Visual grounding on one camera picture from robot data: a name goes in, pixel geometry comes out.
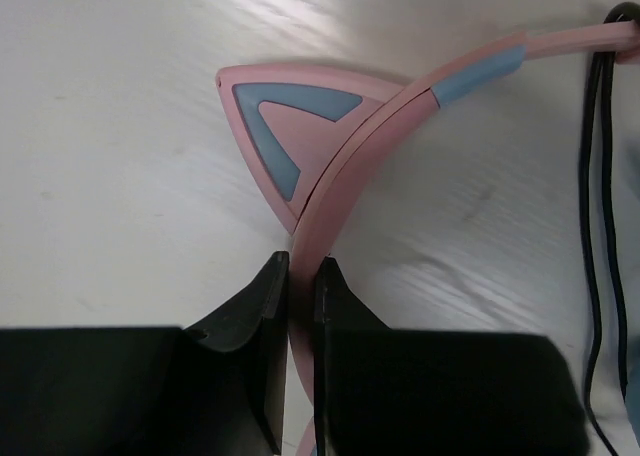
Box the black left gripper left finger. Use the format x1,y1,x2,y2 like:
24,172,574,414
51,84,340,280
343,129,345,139
1,252,289,455

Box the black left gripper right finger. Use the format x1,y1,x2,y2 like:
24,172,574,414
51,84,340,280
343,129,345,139
313,258,586,455

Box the pink blue cat-ear headphones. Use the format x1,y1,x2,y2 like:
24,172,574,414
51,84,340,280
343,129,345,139
216,2,639,455

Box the thin black audio cable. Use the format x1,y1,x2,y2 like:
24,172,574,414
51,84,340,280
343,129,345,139
577,1,640,456

